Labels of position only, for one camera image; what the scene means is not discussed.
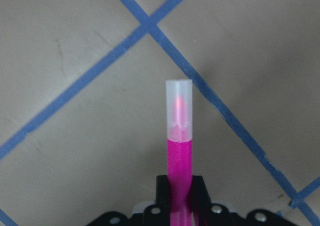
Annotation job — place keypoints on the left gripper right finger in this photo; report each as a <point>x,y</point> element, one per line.
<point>199,194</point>

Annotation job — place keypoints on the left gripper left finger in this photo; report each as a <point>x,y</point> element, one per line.
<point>163,193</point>

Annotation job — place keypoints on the pink highlighter pen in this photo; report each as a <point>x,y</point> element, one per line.
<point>179,120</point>

